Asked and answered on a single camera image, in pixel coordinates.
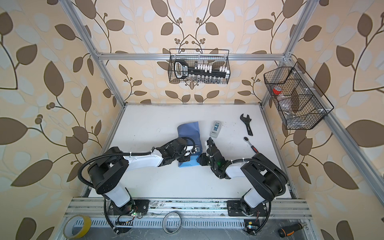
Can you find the right wire basket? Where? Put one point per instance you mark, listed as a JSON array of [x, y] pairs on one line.
[[302, 103]]

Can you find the wire basket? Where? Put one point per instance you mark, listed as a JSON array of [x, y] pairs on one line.
[[215, 57], [302, 103]]

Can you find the back wire basket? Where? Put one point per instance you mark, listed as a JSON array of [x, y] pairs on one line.
[[215, 57]]

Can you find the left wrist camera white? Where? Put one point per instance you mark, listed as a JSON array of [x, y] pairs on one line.
[[190, 150]]

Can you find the red handled ratchet wrench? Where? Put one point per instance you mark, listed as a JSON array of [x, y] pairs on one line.
[[251, 145]]

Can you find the orange black screwdriver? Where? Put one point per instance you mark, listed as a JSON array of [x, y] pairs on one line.
[[290, 230]]

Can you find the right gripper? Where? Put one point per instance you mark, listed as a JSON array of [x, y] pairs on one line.
[[203, 156]]

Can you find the yellow tape roll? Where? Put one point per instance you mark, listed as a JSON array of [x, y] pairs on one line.
[[77, 227]]

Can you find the red capped plastic item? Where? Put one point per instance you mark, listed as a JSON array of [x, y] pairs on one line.
[[277, 90]]

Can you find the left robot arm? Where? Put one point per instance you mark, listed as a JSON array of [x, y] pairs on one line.
[[104, 173]]

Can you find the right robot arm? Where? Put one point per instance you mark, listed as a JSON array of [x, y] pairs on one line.
[[268, 181]]

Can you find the black socket set rail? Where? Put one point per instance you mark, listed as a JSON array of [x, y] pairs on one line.
[[182, 71]]

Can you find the black adjustable wrench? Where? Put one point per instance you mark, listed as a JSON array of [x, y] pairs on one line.
[[246, 120]]

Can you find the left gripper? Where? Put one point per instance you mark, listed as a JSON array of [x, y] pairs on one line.
[[184, 158]]

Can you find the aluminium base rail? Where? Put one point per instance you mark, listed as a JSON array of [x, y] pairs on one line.
[[203, 213]]

